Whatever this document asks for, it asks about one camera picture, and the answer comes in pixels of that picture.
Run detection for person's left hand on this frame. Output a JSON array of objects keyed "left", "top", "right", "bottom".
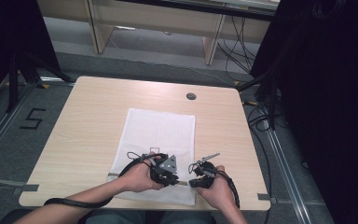
[{"left": 119, "top": 154, "right": 166, "bottom": 193}]

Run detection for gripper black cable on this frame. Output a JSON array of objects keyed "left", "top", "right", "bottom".
[
  {"left": 216, "top": 170, "right": 241, "bottom": 209},
  {"left": 44, "top": 151, "right": 169, "bottom": 209}
]

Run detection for black floor cables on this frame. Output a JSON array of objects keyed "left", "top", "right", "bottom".
[{"left": 243, "top": 99, "right": 274, "bottom": 206}]

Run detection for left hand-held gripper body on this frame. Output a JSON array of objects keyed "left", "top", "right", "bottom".
[{"left": 149, "top": 152, "right": 179, "bottom": 183}]

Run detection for white towel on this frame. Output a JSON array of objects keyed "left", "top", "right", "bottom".
[{"left": 106, "top": 107, "right": 198, "bottom": 207}]

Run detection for black metal stand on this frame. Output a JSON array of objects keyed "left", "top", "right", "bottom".
[
  {"left": 6, "top": 50, "right": 76, "bottom": 114},
  {"left": 236, "top": 69, "right": 278, "bottom": 131}
]

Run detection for person's legs in jeans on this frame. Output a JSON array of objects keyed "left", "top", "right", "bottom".
[{"left": 85, "top": 208, "right": 214, "bottom": 224}]

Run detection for metal floor rail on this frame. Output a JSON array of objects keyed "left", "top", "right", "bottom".
[
  {"left": 0, "top": 82, "right": 36, "bottom": 169},
  {"left": 262, "top": 119, "right": 314, "bottom": 224}
]

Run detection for black curtain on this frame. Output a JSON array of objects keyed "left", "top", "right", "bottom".
[
  {"left": 0, "top": 0, "right": 62, "bottom": 108},
  {"left": 250, "top": 0, "right": 358, "bottom": 224}
]

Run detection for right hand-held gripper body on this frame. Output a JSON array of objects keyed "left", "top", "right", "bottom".
[{"left": 188, "top": 152, "right": 221, "bottom": 189}]

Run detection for light wooden desk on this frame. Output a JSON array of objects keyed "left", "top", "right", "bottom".
[{"left": 38, "top": 0, "right": 281, "bottom": 66}]

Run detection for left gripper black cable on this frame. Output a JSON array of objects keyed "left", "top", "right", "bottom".
[{"left": 44, "top": 151, "right": 169, "bottom": 209}]

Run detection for person's right hand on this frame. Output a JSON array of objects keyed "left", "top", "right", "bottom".
[{"left": 195, "top": 164, "right": 237, "bottom": 212}]

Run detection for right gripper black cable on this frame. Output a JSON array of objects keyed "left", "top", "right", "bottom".
[{"left": 216, "top": 170, "right": 241, "bottom": 209}]

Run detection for hanging black cable bundle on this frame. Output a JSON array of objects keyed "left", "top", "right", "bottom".
[{"left": 216, "top": 15, "right": 259, "bottom": 75}]

